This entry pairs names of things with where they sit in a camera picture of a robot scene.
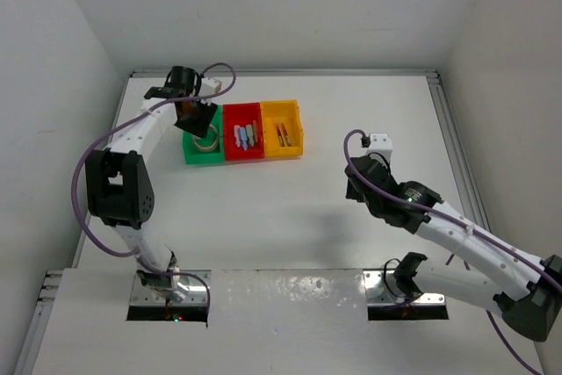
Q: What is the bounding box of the beige masking tape roll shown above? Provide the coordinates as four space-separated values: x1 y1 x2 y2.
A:
191 125 219 153

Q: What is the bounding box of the orange pen cap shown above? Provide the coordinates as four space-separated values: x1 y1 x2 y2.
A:
252 119 259 146

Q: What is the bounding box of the pink gel pen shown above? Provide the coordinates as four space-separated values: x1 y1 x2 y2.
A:
276 123 285 148

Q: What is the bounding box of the red gel pen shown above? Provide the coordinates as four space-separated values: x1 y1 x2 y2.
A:
281 123 292 147

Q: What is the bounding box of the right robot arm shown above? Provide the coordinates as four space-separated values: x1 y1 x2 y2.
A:
345 155 561 343

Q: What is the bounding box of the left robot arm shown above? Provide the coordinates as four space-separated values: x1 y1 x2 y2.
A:
85 66 221 293

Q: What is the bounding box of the green plastic bin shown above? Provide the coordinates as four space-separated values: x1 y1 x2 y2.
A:
182 105 226 165

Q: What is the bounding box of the red plastic bin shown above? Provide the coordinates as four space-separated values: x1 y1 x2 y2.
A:
223 102 265 162

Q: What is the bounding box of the yellow plastic bin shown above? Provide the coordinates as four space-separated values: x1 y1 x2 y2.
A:
260 99 304 159

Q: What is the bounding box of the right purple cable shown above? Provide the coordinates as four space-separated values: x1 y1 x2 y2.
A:
342 128 562 375

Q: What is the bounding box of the purple cable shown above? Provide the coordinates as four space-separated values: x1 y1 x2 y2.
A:
71 61 238 321
342 128 562 375

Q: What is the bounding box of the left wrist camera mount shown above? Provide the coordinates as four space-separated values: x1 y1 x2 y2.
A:
200 77 222 96

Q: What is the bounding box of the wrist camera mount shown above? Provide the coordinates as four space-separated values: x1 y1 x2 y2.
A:
361 133 393 162
200 77 222 96

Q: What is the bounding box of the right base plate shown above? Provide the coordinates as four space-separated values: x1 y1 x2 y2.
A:
364 269 446 307

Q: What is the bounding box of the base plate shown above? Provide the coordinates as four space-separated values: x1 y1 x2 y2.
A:
364 269 446 307
129 270 208 306

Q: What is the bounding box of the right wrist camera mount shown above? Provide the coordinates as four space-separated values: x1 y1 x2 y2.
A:
361 133 393 162

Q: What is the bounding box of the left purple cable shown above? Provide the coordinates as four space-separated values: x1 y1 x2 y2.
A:
71 61 238 321

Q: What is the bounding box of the left base plate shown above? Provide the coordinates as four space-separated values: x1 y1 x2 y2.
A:
129 270 208 306

